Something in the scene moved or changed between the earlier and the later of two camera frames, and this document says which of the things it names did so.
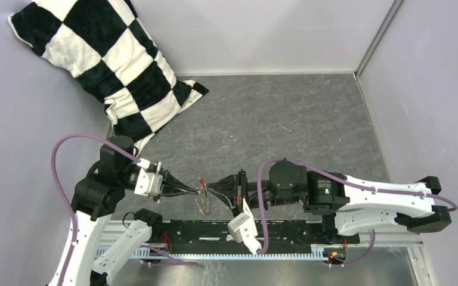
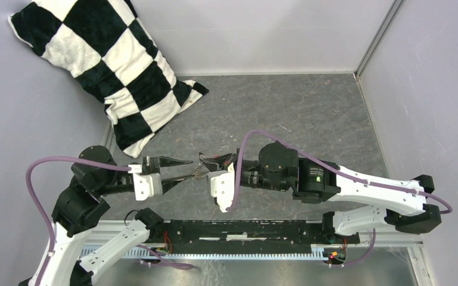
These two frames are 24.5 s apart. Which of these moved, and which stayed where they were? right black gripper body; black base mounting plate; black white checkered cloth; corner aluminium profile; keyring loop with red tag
Moved: right black gripper body; keyring loop with red tag
Stayed: corner aluminium profile; black base mounting plate; black white checkered cloth
